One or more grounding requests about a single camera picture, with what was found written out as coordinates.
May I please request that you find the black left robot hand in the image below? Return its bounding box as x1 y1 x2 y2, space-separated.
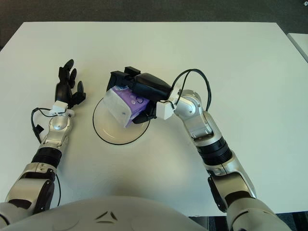
54 59 87 110

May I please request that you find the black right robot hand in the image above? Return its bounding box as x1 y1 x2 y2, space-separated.
107 66 173 125

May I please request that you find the purple tissue paper pack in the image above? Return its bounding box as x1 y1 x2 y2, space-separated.
103 85 151 128

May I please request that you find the white plate with black rim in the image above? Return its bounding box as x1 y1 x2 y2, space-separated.
92 97 151 145

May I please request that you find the grey robot torso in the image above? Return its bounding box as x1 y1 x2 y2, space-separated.
0 196 205 231

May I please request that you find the white side table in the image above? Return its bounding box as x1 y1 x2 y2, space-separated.
287 33 308 62

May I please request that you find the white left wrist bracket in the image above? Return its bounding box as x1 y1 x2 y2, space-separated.
49 101 75 116

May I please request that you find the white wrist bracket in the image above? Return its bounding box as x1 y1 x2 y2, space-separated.
49 101 75 116
155 86 181 120

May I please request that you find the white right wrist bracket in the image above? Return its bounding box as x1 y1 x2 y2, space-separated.
155 86 181 120

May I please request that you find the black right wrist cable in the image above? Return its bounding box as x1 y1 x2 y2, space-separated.
172 69 212 113

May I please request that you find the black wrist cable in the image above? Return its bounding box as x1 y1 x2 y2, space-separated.
172 69 212 113
30 107 58 145

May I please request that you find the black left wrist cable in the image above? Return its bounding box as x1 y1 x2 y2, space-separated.
30 107 58 145

